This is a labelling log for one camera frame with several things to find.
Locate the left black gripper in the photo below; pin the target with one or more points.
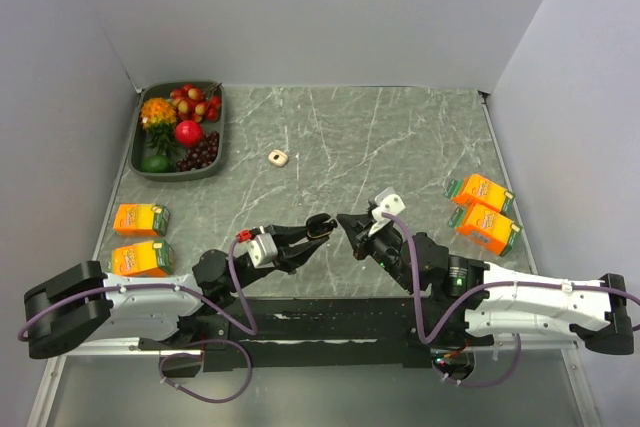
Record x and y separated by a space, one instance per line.
292 256

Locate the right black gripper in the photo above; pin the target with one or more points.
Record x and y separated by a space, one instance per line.
353 224

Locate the black earbud charging case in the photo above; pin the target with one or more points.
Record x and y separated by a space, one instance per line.
320 225

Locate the beige earbud charging case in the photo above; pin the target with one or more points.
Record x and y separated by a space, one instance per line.
278 158

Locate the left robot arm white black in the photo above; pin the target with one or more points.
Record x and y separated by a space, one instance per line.
85 304

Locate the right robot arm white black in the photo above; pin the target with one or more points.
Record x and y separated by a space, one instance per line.
461 301

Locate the dark grape bunch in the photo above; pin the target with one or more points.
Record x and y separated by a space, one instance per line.
201 155

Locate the orange juice box upper right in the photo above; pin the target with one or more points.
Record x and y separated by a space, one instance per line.
477 189

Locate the orange juice box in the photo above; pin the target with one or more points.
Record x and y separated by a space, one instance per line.
141 220
477 189
154 258
491 230

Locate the orange juice box lower left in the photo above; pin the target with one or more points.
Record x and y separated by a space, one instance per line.
154 258

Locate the orange juice box lower right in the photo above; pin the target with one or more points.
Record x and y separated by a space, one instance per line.
491 230

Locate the red apple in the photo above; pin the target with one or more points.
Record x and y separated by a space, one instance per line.
188 133

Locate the green avocado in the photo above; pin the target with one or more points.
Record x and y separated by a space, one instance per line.
157 164

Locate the orange juice box upper left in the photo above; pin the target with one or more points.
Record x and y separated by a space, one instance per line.
141 220

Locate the red cherry bunch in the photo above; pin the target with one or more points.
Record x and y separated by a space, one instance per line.
197 104

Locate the orange flower fruit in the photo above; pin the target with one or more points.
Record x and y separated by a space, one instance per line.
157 111

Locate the dark grey fruit tray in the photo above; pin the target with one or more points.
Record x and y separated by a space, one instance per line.
161 140

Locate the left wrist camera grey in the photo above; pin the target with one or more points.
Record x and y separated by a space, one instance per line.
260 246

